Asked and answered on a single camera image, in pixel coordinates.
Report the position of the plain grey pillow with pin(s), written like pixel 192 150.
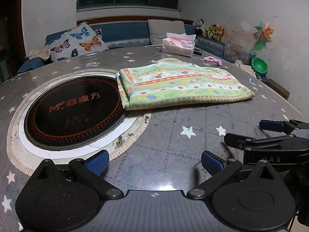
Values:
pixel 164 30

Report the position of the pink and white tissue pack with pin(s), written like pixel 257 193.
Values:
pixel 176 47

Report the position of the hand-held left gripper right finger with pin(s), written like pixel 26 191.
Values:
pixel 212 162

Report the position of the plush toy with yellow vest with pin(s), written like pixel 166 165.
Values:
pixel 212 32

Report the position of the green plastic bowl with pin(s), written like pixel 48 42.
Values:
pixel 259 65

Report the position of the green patterned child's shirt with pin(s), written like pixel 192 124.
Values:
pixel 183 87

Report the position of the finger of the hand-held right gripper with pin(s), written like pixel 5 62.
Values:
pixel 271 125
pixel 236 140

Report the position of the pink hair scrunchie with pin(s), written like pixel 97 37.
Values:
pixel 212 60

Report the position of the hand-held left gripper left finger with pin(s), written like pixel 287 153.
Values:
pixel 97 162

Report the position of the round black induction cooktop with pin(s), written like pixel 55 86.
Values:
pixel 72 116

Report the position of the blue sofa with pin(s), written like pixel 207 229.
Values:
pixel 125 31

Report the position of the panda plush toy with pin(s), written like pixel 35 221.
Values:
pixel 200 25

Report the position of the brown wooden box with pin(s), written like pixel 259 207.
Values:
pixel 277 88

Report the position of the white butterfly-print pillow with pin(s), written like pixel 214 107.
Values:
pixel 79 41

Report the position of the colourful toy pinwheel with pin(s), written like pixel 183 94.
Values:
pixel 265 32

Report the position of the small black box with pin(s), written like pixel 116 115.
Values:
pixel 198 52

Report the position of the orange plush toy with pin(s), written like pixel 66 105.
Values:
pixel 221 32

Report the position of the clear plastic toy box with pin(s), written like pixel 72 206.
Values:
pixel 239 53

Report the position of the grey star-print tablecloth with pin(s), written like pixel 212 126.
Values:
pixel 193 120

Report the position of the crumpled white cloth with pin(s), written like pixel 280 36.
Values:
pixel 38 53

